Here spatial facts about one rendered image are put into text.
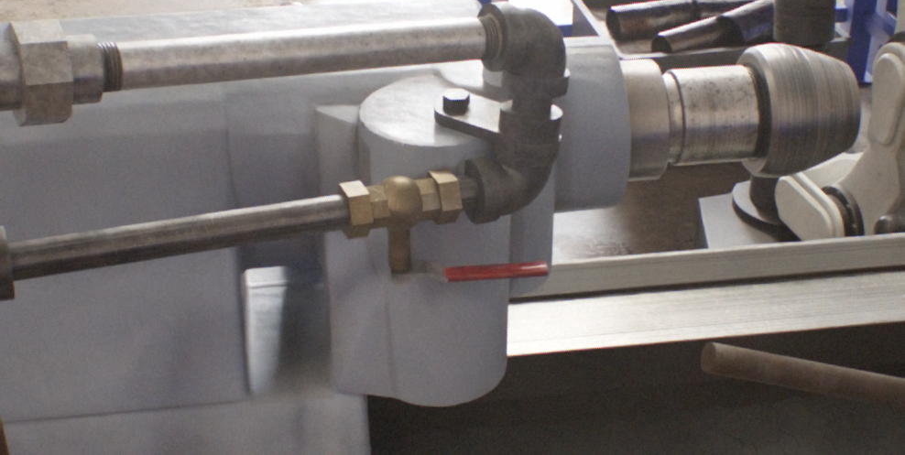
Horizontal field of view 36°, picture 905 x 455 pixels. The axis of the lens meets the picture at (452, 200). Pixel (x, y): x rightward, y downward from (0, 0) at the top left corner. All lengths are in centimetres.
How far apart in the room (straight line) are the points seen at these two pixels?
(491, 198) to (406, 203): 5
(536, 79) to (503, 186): 6
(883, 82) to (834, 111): 127
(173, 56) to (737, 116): 41
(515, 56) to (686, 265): 56
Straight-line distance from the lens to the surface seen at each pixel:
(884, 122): 221
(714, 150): 92
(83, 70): 62
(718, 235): 260
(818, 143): 93
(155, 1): 409
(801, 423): 127
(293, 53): 66
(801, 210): 247
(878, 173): 233
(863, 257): 129
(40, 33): 62
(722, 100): 91
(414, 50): 68
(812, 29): 209
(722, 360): 78
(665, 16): 319
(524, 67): 72
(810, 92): 92
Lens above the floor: 151
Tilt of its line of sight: 30 degrees down
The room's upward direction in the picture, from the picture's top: straight up
